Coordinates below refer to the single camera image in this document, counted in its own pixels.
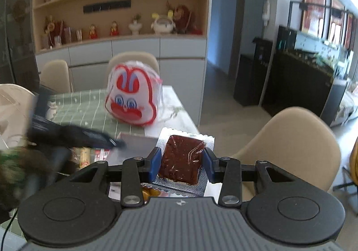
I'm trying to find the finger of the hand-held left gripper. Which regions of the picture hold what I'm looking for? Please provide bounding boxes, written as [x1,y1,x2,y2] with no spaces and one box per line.
[29,116,127,150]

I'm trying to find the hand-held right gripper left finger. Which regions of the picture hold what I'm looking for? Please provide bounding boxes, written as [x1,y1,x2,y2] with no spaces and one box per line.
[68,146,163,208]

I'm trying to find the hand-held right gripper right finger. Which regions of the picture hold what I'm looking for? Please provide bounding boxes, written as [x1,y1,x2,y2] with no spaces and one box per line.
[203,146,294,208]

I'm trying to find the cream biscuit packet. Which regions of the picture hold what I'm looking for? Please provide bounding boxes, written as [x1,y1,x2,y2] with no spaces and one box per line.
[71,147,92,169]

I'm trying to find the pink cardboard box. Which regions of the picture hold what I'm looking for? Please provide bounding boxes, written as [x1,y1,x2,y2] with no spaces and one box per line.
[107,131,225,202]

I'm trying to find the brown cake clear packet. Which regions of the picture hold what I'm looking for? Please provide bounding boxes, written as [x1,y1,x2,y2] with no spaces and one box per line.
[155,127,216,198]

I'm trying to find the red white striped snack packet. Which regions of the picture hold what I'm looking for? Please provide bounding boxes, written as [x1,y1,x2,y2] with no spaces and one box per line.
[92,148,111,162]

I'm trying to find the green checkered tablecloth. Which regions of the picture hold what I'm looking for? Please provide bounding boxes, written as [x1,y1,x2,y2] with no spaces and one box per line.
[39,87,124,140]

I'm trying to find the white floral tablecloth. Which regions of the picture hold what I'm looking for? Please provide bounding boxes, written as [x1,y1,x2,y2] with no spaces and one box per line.
[156,84,202,140]

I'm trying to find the beige chair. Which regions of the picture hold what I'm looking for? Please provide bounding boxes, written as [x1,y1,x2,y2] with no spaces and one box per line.
[40,60,74,94]
[229,107,342,202]
[107,51,160,90]

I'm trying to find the red white bunny bag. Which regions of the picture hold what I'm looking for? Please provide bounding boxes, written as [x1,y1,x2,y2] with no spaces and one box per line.
[104,62,164,128]

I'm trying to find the wooden shelf cabinet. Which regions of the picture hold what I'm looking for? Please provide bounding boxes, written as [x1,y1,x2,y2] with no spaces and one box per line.
[32,0,213,129]

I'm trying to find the black floor appliance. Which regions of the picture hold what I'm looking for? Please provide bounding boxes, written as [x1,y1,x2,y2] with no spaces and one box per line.
[233,36,273,106]

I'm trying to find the gold ornament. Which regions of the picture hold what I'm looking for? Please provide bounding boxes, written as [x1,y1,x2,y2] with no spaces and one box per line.
[44,15,66,36]

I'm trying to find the dark glass cabinet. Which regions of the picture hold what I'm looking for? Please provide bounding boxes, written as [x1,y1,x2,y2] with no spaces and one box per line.
[0,0,40,90]

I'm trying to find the white vase with plant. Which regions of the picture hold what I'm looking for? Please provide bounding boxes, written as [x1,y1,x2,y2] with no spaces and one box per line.
[128,13,143,35]

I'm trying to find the fish tank on black stand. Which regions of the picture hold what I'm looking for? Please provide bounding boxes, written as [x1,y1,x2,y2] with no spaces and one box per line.
[262,0,358,126]

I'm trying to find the black socket panel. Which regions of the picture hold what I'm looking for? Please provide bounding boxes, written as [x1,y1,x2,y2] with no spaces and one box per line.
[83,0,132,14]

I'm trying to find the white plush toy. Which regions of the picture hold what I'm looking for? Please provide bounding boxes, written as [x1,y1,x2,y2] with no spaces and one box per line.
[151,10,175,34]

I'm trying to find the brown red plush toy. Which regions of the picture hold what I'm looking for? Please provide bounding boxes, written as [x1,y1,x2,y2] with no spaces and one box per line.
[166,2,203,35]

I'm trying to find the black cable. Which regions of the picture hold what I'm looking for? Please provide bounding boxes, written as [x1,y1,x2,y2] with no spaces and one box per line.
[0,206,18,246]

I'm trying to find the red framed wall picture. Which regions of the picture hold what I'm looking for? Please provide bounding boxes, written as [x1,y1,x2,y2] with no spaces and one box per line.
[300,0,328,35]

